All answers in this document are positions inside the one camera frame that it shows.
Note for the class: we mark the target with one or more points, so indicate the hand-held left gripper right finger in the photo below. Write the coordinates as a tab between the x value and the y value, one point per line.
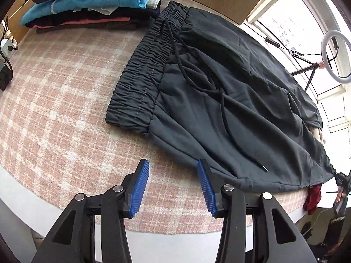
207	189

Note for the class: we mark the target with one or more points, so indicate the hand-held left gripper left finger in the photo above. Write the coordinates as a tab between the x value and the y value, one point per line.
138	189

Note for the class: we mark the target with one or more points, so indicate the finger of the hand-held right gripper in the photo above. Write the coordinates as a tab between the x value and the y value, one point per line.
340	177

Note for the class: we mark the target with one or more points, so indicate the stack of folded clothes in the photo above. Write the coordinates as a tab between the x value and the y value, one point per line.
90	1

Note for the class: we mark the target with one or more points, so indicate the red cloth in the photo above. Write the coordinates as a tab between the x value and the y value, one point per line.
313	198

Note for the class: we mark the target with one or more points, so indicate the black tripod stand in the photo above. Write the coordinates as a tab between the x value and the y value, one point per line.
307	71

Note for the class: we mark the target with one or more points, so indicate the pink plaid blanket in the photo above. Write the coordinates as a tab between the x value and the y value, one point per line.
60	101

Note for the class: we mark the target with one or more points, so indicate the folded pink garment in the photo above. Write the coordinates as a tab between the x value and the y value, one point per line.
93	21

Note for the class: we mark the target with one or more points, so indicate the black box device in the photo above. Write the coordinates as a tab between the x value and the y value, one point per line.
5	75

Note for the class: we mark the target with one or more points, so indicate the folded dark maroon garment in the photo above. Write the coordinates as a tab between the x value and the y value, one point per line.
87	15

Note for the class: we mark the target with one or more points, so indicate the white power socket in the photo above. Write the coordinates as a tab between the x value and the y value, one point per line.
6	48

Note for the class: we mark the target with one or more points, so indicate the white window frame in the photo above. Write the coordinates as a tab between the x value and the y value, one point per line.
290	8

